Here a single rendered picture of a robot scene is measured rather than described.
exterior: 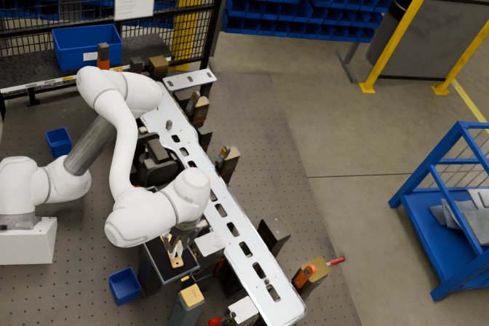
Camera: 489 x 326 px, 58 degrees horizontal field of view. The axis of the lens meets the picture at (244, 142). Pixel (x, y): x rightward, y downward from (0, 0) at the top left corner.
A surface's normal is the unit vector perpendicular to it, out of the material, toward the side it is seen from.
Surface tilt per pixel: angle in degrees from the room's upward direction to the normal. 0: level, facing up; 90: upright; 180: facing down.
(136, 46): 0
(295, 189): 0
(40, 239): 90
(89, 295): 0
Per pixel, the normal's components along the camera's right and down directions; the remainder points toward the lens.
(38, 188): 0.83, 0.03
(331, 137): 0.23, -0.65
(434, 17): 0.21, 0.76
